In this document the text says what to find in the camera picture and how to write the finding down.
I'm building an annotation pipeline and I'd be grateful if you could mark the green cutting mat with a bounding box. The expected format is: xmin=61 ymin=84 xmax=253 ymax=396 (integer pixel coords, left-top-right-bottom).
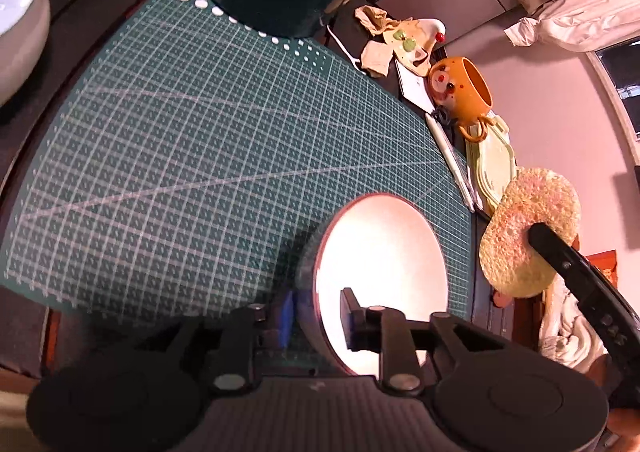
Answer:
xmin=0 ymin=0 xmax=474 ymax=333

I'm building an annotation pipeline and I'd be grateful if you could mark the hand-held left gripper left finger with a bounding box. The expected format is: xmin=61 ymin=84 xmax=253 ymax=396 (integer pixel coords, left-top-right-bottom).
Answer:
xmin=150 ymin=292 xmax=296 ymax=394

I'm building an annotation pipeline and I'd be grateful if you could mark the person's right hand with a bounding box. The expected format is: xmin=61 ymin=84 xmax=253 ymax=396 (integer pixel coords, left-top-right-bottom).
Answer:
xmin=606 ymin=408 xmax=640 ymax=452

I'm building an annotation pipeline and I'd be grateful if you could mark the white cone ornament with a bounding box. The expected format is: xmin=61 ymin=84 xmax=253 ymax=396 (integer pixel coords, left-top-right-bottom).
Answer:
xmin=382 ymin=18 xmax=447 ymax=79

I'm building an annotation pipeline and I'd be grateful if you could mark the folded beige cloth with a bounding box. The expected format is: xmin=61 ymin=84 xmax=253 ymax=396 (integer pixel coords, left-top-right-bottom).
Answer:
xmin=360 ymin=40 xmax=392 ymax=78

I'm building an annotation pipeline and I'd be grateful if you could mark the white paper sheet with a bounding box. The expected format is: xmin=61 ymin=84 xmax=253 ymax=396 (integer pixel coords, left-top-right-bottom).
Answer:
xmin=395 ymin=56 xmax=442 ymax=115

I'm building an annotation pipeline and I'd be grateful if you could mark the round porous sponge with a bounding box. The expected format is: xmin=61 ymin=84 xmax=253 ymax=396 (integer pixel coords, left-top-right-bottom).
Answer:
xmin=479 ymin=168 xmax=582 ymax=299

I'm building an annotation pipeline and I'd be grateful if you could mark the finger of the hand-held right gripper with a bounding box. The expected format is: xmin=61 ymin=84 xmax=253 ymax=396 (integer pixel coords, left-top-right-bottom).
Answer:
xmin=529 ymin=223 xmax=586 ymax=283

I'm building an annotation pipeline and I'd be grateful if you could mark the light green container lid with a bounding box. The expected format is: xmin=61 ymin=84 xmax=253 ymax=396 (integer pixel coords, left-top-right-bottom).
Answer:
xmin=465 ymin=114 xmax=519 ymax=213

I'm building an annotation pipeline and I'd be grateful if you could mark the crumpled beige cloth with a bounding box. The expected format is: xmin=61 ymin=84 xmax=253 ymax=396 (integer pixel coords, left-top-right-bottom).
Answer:
xmin=355 ymin=6 xmax=402 ymax=38

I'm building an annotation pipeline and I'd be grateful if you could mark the window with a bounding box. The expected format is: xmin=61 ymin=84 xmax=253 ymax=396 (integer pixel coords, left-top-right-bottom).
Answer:
xmin=589 ymin=36 xmax=640 ymax=143

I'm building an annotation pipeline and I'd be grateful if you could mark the white bedding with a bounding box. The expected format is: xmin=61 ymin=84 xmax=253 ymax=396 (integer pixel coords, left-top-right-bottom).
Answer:
xmin=539 ymin=282 xmax=609 ymax=374

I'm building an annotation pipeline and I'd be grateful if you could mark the white pen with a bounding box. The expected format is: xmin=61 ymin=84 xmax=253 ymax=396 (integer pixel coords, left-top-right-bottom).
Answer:
xmin=425 ymin=112 xmax=476 ymax=213

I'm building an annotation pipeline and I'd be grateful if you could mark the orange face mug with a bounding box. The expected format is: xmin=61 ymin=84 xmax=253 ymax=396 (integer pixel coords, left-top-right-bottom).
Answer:
xmin=427 ymin=56 xmax=494 ymax=143

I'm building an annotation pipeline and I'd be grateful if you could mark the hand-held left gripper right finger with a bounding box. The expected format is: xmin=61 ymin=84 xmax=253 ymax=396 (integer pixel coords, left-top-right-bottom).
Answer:
xmin=340 ymin=288 xmax=506 ymax=395

